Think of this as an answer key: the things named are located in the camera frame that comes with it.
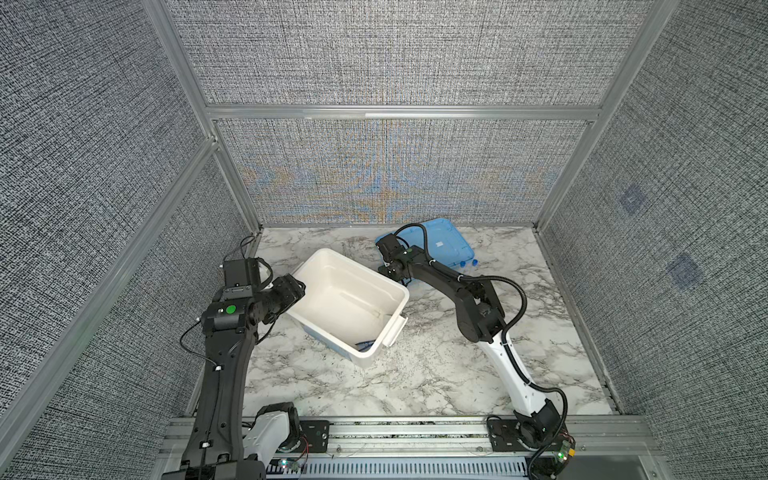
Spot white plastic bin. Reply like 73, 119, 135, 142
287, 248, 410, 369

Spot blue tweezers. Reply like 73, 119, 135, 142
355, 340, 375, 352

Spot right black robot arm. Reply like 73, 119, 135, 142
376, 223, 568, 450

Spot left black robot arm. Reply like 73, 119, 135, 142
163, 258, 306, 479

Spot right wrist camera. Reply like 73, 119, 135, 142
376, 234, 407, 264

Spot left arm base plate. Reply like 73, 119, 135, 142
245, 419, 332, 455

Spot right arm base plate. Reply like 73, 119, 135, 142
485, 415, 576, 457

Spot aluminium front rail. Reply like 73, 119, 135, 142
152, 415, 673, 480

